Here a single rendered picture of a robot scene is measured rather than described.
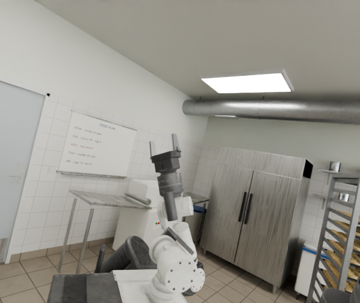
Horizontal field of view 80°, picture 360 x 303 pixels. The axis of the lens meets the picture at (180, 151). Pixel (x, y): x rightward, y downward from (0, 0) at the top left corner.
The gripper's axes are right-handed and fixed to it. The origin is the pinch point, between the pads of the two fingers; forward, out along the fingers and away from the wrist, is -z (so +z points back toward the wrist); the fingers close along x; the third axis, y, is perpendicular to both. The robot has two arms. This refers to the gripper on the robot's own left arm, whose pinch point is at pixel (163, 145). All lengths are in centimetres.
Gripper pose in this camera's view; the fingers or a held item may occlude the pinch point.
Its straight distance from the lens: 80.7
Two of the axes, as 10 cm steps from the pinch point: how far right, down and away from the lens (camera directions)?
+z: 1.8, 9.7, -1.4
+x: 8.1, -2.3, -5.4
